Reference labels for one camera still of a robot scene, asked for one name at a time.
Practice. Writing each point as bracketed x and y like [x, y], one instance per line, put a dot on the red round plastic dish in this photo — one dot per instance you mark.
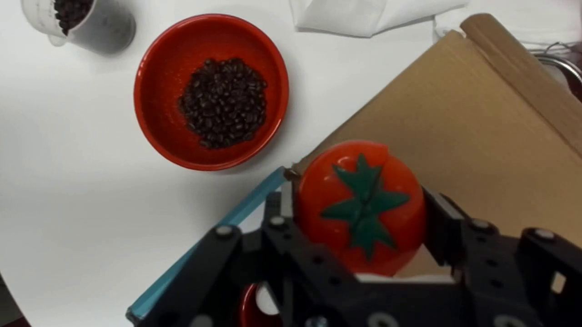
[250, 305]

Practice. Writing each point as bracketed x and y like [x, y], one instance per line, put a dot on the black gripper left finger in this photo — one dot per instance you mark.
[283, 218]

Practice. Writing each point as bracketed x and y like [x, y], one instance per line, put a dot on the clear plastic measuring cup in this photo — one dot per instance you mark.
[103, 27]

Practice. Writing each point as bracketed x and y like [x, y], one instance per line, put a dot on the blue printed cardboard box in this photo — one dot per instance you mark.
[484, 138]

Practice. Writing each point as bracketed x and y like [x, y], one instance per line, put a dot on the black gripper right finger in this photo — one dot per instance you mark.
[446, 232]

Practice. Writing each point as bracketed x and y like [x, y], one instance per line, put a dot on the white towel red stripes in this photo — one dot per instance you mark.
[364, 14]

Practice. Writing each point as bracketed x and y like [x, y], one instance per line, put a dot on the small metal bowl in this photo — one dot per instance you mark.
[566, 65]

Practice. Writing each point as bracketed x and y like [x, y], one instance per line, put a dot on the orange plastic toy tomato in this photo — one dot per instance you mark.
[364, 200]

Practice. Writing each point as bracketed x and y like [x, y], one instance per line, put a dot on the dark coffee beans pile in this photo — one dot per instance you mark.
[224, 101]
[72, 12]

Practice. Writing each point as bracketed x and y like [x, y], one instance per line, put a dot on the red plastic bowl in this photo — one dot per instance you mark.
[157, 101]

